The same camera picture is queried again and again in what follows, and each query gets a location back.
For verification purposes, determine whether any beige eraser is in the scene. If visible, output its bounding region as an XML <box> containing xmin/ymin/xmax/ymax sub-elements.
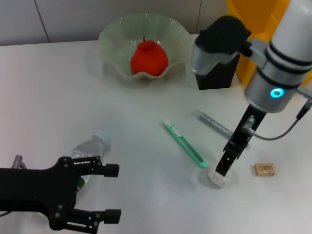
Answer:
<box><xmin>253</xmin><ymin>162</ymin><xmax>278</xmax><ymax>176</ymax></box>

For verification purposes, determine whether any black mesh pen holder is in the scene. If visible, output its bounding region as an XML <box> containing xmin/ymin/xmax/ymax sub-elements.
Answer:
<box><xmin>195</xmin><ymin>30</ymin><xmax>241</xmax><ymax>90</ymax></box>

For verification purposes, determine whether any orange knitted toy fruit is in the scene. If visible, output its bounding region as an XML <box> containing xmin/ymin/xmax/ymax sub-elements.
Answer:
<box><xmin>130</xmin><ymin>36</ymin><xmax>169</xmax><ymax>77</ymax></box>

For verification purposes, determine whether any mint green utility knife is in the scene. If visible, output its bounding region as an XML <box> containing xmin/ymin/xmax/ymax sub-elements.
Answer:
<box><xmin>161</xmin><ymin>118</ymin><xmax>208</xmax><ymax>169</ymax></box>

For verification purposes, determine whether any white paper ball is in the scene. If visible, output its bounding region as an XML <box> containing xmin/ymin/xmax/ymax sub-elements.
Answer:
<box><xmin>206</xmin><ymin>169</ymin><xmax>230</xmax><ymax>188</ymax></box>

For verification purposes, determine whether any yellow plastic storage bin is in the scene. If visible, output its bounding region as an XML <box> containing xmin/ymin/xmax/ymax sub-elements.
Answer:
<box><xmin>226</xmin><ymin>0</ymin><xmax>312</xmax><ymax>86</ymax></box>

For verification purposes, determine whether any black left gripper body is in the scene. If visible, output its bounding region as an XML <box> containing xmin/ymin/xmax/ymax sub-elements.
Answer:
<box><xmin>0</xmin><ymin>157</ymin><xmax>78</xmax><ymax>231</ymax></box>

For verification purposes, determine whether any clear water bottle green label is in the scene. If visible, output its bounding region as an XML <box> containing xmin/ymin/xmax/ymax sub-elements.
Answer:
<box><xmin>68</xmin><ymin>131</ymin><xmax>111</xmax><ymax>193</ymax></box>

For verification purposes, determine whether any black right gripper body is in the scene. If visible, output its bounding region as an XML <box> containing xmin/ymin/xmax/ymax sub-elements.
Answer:
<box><xmin>224</xmin><ymin>104</ymin><xmax>268</xmax><ymax>156</ymax></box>

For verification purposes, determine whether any grey marker pen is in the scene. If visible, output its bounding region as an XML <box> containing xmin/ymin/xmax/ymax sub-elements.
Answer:
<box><xmin>191</xmin><ymin>109</ymin><xmax>249</xmax><ymax>149</ymax></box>

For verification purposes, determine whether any green frosted glass fruit bowl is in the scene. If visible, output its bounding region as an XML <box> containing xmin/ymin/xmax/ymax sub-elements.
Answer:
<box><xmin>98</xmin><ymin>13</ymin><xmax>191</xmax><ymax>80</ymax></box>

